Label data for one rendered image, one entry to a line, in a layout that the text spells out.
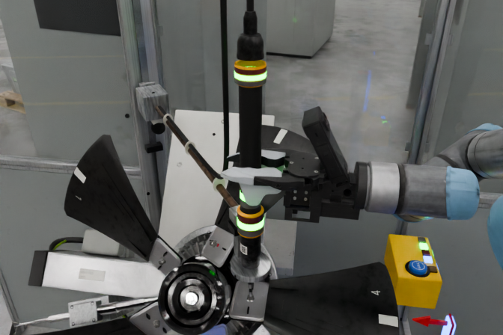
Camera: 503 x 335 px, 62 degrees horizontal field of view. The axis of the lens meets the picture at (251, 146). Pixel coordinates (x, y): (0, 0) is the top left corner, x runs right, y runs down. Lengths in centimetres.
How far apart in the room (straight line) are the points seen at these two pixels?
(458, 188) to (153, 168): 98
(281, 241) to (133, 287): 61
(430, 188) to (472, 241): 107
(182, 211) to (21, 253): 120
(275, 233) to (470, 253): 70
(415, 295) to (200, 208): 55
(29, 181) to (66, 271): 87
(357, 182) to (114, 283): 59
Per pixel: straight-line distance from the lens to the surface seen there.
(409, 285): 109
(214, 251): 82
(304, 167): 62
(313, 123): 58
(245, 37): 56
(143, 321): 86
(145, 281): 97
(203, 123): 109
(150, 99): 117
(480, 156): 72
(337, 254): 167
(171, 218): 107
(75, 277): 104
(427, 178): 64
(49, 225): 195
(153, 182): 142
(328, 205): 65
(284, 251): 140
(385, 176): 62
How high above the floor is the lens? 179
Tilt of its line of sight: 27 degrees down
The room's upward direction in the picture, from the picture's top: straight up
